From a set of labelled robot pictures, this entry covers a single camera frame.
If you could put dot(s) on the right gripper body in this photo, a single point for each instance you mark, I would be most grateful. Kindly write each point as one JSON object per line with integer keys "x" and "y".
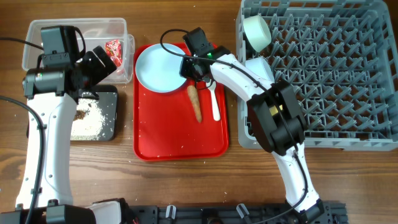
{"x": 187, "y": 70}

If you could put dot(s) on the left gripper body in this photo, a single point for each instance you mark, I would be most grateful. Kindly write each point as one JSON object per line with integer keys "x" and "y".
{"x": 94, "y": 70}

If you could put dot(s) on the orange carrot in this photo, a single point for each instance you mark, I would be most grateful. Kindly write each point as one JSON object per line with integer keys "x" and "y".
{"x": 194, "y": 99}

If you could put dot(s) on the white plastic spoon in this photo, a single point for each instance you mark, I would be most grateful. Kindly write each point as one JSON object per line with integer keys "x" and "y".
{"x": 211, "y": 86}

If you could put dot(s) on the red snack wrapper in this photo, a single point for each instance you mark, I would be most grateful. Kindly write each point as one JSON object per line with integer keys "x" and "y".
{"x": 113, "y": 49}

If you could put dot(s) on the light blue plate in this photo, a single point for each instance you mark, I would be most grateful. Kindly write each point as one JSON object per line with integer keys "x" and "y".
{"x": 158, "y": 70}

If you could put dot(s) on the brown food scrap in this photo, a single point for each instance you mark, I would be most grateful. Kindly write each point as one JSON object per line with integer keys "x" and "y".
{"x": 80, "y": 114}

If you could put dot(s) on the white rice pile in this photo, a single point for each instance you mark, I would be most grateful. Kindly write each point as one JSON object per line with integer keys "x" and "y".
{"x": 89, "y": 128}

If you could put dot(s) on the light blue bowl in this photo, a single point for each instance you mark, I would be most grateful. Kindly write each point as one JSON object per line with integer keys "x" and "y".
{"x": 260, "y": 67}

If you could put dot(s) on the green bowl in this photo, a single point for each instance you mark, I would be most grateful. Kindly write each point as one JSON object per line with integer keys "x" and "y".
{"x": 257, "y": 32}

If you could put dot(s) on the yellow plastic cup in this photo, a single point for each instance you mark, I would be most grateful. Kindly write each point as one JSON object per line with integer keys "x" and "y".
{"x": 273, "y": 110}

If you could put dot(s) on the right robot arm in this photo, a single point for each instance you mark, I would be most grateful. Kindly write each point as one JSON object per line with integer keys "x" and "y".
{"x": 277, "y": 121}

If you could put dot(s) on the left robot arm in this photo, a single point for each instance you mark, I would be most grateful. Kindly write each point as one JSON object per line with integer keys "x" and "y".
{"x": 52, "y": 90}

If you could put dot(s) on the grey dishwasher rack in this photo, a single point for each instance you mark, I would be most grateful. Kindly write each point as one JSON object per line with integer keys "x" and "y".
{"x": 341, "y": 59}

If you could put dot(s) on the clear plastic bin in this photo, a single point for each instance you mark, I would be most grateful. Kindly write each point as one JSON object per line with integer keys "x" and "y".
{"x": 96, "y": 31}

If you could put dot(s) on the black plastic tray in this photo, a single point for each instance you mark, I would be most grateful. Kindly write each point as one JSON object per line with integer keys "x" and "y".
{"x": 109, "y": 105}

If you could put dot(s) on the red serving tray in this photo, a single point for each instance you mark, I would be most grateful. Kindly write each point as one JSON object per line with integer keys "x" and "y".
{"x": 165, "y": 127}

